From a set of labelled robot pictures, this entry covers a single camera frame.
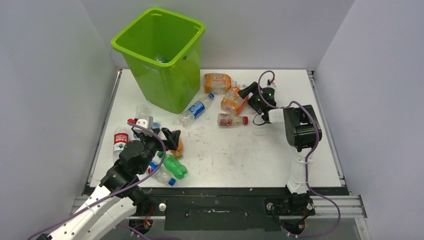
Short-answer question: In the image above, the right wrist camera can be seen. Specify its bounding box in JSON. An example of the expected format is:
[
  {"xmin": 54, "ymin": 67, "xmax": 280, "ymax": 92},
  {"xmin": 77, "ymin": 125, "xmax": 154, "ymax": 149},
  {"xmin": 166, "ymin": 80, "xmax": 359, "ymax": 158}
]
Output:
[{"xmin": 266, "ymin": 78, "xmax": 277, "ymax": 89}]

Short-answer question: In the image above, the large orange label bottle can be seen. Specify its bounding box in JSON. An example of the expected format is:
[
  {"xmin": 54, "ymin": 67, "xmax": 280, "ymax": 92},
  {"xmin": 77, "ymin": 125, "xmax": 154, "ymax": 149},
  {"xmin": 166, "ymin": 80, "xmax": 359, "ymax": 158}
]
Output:
[{"xmin": 203, "ymin": 73, "xmax": 237, "ymax": 95}]

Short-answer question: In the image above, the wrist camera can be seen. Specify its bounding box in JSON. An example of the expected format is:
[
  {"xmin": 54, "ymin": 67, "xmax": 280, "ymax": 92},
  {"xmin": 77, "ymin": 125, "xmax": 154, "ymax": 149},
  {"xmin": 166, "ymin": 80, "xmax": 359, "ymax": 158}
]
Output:
[
  {"xmin": 266, "ymin": 78, "xmax": 277, "ymax": 89},
  {"xmin": 127, "ymin": 115, "xmax": 154, "ymax": 133}
]

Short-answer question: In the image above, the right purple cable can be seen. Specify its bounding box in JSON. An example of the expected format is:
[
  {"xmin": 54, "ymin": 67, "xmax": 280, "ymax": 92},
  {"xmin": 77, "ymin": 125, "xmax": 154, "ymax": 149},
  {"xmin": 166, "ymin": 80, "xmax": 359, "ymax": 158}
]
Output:
[{"xmin": 257, "ymin": 70, "xmax": 341, "ymax": 239}]

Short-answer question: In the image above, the red cap tea bottle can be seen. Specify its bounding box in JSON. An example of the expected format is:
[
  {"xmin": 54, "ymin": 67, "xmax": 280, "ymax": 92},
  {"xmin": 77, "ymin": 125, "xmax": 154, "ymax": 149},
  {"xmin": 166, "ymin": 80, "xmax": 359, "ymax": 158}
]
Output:
[{"xmin": 217, "ymin": 113, "xmax": 249, "ymax": 128}]

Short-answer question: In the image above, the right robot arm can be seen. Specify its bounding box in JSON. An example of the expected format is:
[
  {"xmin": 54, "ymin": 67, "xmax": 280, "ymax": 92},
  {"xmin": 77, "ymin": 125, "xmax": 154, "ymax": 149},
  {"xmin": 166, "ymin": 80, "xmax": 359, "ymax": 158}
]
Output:
[{"xmin": 237, "ymin": 82, "xmax": 323, "ymax": 195}]

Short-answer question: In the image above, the Pepsi bottle blue cap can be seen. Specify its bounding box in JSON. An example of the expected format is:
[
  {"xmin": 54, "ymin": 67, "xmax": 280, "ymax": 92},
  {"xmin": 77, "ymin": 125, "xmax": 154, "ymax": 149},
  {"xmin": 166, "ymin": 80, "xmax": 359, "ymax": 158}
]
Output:
[{"xmin": 147, "ymin": 161, "xmax": 177, "ymax": 186}]

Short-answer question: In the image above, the red label Nongfu bottle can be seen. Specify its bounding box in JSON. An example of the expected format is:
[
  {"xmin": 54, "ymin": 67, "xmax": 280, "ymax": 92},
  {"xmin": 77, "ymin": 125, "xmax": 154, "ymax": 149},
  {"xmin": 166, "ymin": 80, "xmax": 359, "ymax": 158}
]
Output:
[{"xmin": 112, "ymin": 126, "xmax": 129, "ymax": 161}]

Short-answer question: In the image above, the crushed orange label bottle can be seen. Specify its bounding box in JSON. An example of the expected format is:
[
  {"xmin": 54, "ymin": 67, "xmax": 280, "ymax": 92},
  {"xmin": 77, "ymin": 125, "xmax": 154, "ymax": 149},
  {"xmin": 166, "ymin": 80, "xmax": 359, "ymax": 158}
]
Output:
[{"xmin": 220, "ymin": 86, "xmax": 249, "ymax": 115}]

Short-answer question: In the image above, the blue label clear bottle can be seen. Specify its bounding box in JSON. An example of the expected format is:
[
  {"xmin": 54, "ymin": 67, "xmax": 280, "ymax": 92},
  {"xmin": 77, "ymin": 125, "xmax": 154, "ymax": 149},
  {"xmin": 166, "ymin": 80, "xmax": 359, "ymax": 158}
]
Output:
[{"xmin": 135, "ymin": 104, "xmax": 152, "ymax": 119}]

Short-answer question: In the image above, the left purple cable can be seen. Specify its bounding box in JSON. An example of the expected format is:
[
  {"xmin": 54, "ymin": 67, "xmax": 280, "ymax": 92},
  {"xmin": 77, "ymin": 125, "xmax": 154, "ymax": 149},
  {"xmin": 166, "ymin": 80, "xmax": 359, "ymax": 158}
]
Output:
[{"xmin": 28, "ymin": 120, "xmax": 167, "ymax": 240}]

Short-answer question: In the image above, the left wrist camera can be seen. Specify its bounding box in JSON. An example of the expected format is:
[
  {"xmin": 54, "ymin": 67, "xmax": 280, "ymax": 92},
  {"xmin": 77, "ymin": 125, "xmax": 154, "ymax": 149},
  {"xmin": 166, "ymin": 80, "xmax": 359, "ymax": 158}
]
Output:
[{"xmin": 127, "ymin": 115, "xmax": 154, "ymax": 133}]

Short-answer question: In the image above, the Pepsi bottle blue label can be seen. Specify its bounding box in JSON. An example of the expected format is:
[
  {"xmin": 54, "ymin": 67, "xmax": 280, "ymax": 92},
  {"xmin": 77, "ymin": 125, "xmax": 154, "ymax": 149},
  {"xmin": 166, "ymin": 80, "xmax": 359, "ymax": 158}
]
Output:
[{"xmin": 154, "ymin": 53, "xmax": 168, "ymax": 64}]

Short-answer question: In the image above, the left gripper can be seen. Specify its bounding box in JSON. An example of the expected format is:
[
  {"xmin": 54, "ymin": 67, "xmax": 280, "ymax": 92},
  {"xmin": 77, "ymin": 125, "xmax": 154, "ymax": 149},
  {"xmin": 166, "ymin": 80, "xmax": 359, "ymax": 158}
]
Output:
[{"xmin": 137, "ymin": 127, "xmax": 180, "ymax": 175}]

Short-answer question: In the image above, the green plastic bottle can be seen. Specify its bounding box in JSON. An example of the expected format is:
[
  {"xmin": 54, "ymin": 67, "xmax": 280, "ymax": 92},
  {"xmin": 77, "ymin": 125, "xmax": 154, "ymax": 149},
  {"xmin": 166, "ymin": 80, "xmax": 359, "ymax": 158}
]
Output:
[{"xmin": 157, "ymin": 151, "xmax": 188, "ymax": 180}]

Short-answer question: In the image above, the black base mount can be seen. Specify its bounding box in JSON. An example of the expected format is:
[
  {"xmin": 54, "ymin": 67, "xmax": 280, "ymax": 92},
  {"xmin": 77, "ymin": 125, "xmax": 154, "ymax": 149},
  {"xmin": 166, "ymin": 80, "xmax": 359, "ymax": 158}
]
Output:
[{"xmin": 128, "ymin": 187, "xmax": 315, "ymax": 234}]

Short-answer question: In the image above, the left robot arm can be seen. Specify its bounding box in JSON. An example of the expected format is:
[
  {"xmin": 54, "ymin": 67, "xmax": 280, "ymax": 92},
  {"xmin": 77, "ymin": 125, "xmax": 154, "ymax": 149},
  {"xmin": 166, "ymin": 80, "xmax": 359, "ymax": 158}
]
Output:
[{"xmin": 33, "ymin": 125, "xmax": 181, "ymax": 240}]

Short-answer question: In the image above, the green plastic bin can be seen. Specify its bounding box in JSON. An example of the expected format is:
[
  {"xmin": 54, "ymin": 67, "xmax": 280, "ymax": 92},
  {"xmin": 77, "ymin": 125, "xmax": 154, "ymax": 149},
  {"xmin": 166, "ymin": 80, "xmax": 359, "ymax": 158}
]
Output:
[{"xmin": 110, "ymin": 7, "xmax": 206, "ymax": 114}]

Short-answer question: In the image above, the small orange juice bottle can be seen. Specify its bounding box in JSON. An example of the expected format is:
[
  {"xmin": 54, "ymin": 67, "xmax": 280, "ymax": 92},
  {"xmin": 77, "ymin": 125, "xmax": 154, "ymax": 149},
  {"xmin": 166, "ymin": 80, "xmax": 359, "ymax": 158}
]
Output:
[{"xmin": 171, "ymin": 139, "xmax": 183, "ymax": 159}]

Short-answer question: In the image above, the purple cable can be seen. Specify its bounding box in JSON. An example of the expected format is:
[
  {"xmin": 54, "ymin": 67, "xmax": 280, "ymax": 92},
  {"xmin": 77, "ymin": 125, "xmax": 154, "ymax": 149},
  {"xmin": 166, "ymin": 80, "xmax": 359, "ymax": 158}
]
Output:
[
  {"xmin": 257, "ymin": 70, "xmax": 341, "ymax": 239},
  {"xmin": 28, "ymin": 120, "xmax": 167, "ymax": 240}
]

